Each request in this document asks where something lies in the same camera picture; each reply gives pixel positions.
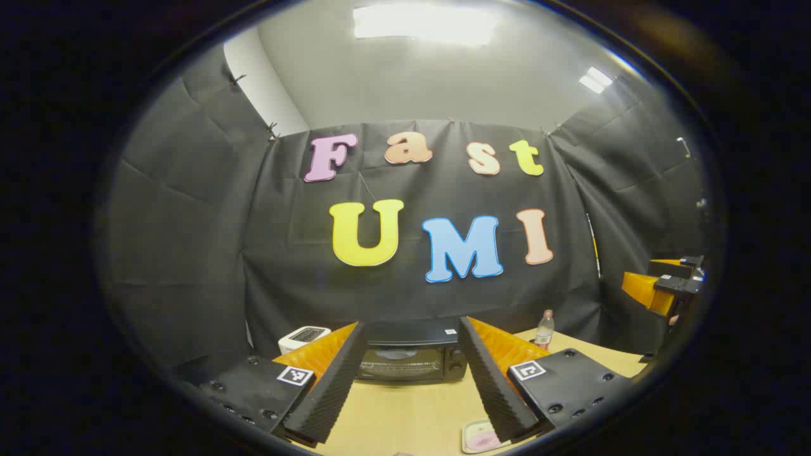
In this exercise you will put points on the pink ham slice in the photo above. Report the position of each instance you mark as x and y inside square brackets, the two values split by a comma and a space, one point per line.
[483, 441]

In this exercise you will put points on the black backdrop cloth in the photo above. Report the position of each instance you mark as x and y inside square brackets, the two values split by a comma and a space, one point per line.
[253, 253]

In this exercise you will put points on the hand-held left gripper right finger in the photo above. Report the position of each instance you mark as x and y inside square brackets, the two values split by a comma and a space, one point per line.
[494, 386]

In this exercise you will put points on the black electric oven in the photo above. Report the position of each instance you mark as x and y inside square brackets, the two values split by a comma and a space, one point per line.
[412, 342]

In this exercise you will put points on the clear plastic water bottle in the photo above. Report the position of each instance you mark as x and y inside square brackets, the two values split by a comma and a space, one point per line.
[544, 329]

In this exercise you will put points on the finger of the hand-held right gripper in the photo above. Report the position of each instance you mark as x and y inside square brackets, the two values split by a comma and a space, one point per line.
[671, 270]
[646, 292]

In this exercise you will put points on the white toaster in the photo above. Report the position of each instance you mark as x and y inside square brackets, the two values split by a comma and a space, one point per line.
[303, 337]

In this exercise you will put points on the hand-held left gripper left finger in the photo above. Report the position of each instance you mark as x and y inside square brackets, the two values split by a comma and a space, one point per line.
[336, 386]

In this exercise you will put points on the small ceiling light panel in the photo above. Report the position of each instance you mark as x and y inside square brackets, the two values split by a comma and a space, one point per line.
[595, 80]

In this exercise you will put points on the large ceiling light panel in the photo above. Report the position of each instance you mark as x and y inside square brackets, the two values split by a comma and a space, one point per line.
[424, 24]

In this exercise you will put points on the cream cherry-print plate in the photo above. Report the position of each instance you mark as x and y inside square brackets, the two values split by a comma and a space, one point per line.
[472, 430]

